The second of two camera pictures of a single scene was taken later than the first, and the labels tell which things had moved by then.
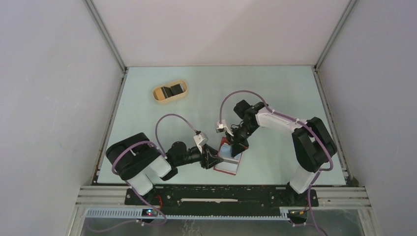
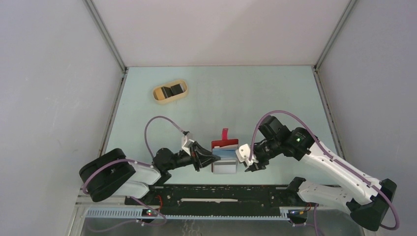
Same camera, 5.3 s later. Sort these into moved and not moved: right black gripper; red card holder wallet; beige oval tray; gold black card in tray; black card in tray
Moved: red card holder wallet; right black gripper
Not moved: gold black card in tray; beige oval tray; black card in tray
